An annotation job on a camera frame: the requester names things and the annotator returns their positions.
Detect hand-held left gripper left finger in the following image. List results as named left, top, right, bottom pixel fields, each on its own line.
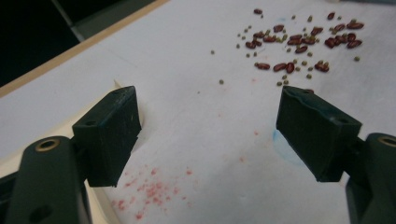
left=72, top=86, right=143, bottom=188

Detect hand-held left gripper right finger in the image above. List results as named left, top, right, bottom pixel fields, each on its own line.
left=276, top=85, right=363, bottom=183

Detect pile of red beans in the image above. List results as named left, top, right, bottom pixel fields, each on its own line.
left=246, top=8, right=365, bottom=94

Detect scattered small green beans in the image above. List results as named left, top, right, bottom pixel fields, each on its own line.
left=209, top=13, right=362, bottom=87

